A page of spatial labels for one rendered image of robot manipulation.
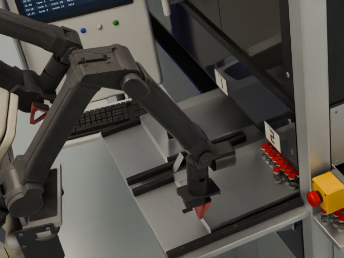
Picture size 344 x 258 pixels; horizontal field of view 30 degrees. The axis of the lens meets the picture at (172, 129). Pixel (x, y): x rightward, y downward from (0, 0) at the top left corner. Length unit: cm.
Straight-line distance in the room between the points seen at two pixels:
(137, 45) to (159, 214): 80
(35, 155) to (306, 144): 67
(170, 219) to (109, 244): 126
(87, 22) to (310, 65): 108
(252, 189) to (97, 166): 176
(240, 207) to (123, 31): 89
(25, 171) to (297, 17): 67
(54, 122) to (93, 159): 225
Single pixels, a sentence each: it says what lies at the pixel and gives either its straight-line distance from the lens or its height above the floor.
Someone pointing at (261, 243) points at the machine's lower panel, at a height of 43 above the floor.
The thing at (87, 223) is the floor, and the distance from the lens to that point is 320.
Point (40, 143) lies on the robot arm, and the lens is 136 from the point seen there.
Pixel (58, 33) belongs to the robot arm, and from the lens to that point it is 172.
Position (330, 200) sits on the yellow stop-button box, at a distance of 164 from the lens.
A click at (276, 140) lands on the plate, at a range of 179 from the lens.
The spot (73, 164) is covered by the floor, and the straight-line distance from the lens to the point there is 358.
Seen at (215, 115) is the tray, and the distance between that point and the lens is 216.
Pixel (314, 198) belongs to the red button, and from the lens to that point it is 164.
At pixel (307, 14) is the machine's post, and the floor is 147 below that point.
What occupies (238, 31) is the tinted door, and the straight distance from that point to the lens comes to 182.
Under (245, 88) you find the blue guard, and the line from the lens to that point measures 188.
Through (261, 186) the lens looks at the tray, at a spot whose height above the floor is 88.
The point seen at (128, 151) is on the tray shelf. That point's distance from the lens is 209.
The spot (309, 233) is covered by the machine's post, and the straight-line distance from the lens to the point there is 185.
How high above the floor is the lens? 213
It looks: 36 degrees down
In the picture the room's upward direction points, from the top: 12 degrees counter-clockwise
